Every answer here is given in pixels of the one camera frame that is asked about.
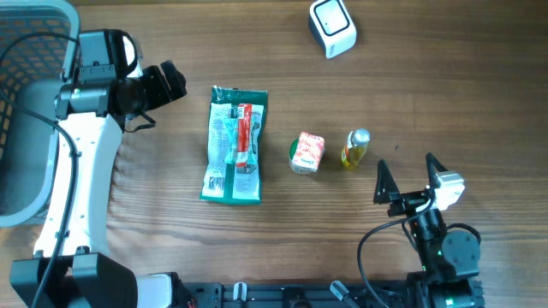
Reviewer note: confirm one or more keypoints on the green lid jar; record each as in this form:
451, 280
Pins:
302, 160

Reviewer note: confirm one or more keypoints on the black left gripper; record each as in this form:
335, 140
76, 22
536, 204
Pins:
176, 81

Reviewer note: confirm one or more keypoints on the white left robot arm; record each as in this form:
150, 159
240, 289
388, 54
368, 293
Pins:
71, 265

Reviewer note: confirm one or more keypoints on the green glove package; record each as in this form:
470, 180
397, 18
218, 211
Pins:
225, 183

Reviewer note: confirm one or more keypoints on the orange tissue pack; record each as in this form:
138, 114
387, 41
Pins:
316, 143

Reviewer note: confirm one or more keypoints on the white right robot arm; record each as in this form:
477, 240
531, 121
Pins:
448, 253

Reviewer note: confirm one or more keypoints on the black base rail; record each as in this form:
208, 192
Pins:
337, 294

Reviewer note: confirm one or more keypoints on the red sachet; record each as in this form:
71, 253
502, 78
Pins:
244, 113

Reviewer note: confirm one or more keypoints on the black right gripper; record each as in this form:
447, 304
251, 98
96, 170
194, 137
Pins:
385, 186

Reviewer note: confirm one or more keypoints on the light green sachet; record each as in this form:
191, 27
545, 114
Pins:
230, 126

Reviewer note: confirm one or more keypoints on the white barcode scanner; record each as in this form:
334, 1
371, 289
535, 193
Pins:
332, 27

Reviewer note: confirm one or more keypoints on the grey plastic basket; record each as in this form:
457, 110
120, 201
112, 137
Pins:
38, 56

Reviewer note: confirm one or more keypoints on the yellow oil bottle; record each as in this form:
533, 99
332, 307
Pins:
355, 148

